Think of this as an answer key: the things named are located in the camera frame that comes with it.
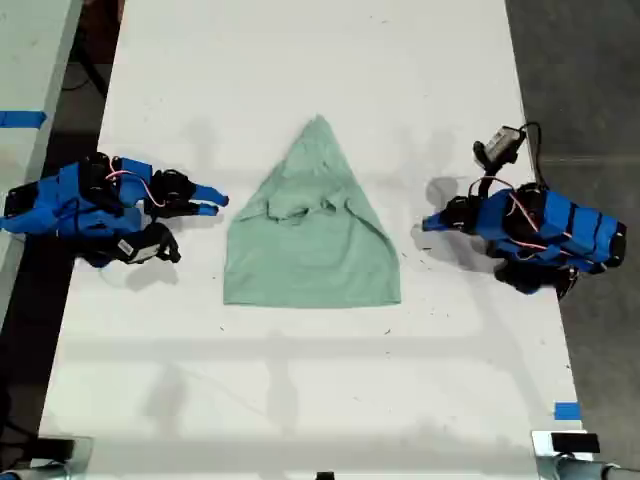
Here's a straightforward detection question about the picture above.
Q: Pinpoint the white side table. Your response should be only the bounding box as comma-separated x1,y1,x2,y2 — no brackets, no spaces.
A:
0,0,85,321

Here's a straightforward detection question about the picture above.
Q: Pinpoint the black camera cable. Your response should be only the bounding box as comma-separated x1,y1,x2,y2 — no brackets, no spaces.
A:
518,121,547,187

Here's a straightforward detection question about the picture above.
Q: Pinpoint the black floor cable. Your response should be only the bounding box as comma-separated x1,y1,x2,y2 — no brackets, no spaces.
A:
0,389,32,471
62,47,112,100

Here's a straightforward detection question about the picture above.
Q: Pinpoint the pale green t-shirt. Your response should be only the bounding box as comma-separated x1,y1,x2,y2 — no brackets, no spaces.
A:
222,113,403,309

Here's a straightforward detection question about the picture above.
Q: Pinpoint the grey black camera box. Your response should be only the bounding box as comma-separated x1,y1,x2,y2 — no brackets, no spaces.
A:
486,124,527,159

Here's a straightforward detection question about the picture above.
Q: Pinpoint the black camera box white label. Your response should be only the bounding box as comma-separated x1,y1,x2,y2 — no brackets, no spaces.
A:
115,233,169,266

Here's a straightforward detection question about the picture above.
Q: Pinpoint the black camera stalk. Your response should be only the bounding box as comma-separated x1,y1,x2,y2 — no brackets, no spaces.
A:
471,141,519,201
144,222,182,264

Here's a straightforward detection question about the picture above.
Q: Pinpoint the long blue tape strip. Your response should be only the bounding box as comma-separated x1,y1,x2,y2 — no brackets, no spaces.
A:
0,110,49,131

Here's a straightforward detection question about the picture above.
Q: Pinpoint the metal table clamp bracket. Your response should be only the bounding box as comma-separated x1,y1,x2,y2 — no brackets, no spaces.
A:
530,429,640,480
0,434,96,480

